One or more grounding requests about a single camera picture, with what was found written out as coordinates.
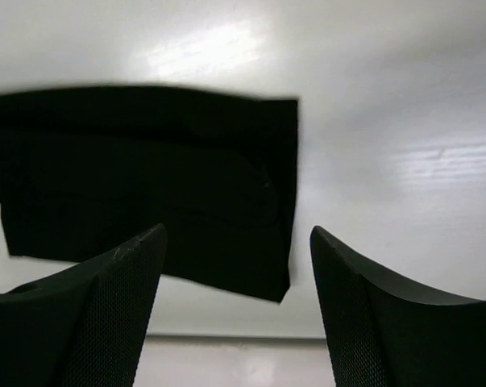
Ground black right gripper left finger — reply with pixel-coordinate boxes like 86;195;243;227
0;225;167;386

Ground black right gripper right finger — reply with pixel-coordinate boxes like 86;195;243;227
310;227;486;386

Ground black skirt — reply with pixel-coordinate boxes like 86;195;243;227
0;85;299;302

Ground aluminium table edge rail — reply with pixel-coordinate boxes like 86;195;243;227
146;335;326;347

